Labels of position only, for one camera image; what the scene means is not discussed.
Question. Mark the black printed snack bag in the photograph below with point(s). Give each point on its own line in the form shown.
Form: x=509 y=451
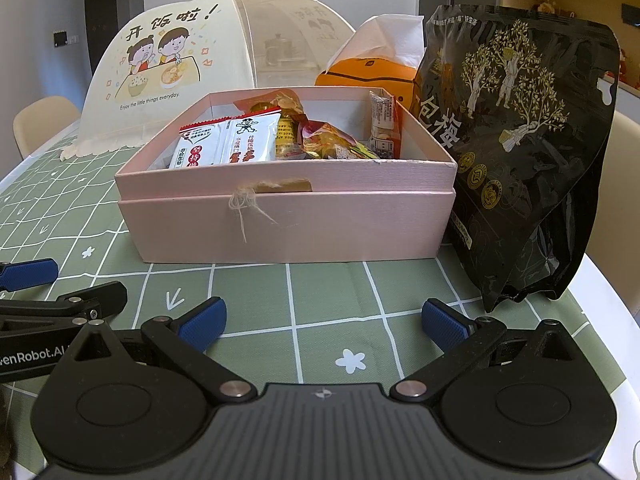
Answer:
x=525 y=160

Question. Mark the pink cardboard box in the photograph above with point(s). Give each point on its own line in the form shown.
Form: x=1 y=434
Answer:
x=300 y=230

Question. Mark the red chips packet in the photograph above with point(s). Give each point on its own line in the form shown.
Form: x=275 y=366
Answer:
x=325 y=142
x=285 y=102

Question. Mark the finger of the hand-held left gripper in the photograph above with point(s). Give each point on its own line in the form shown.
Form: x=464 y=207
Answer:
x=30 y=272
x=100 y=296

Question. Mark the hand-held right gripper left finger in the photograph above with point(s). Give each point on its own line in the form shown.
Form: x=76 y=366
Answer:
x=205 y=324

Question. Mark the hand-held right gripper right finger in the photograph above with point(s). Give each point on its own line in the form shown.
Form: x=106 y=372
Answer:
x=444 y=324

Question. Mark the green checked tablecloth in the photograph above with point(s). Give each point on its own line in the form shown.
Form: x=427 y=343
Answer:
x=325 y=310

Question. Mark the black wall panel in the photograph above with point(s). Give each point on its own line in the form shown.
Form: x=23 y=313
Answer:
x=60 y=38

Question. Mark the white tissue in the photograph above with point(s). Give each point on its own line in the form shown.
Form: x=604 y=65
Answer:
x=390 y=40

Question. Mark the clear red label snack packet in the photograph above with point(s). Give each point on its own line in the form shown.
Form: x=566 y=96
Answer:
x=385 y=125

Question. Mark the orange tissue holder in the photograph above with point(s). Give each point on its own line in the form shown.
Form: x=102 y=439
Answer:
x=365 y=77

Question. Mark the cream mesh food cover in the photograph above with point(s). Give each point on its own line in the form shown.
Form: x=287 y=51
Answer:
x=150 y=60

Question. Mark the small beige figurine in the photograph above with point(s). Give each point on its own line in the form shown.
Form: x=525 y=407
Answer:
x=546 y=0

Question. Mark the dark door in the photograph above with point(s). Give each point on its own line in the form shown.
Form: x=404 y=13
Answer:
x=102 y=20

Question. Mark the beige chair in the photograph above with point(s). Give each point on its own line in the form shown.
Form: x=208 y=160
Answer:
x=40 y=120

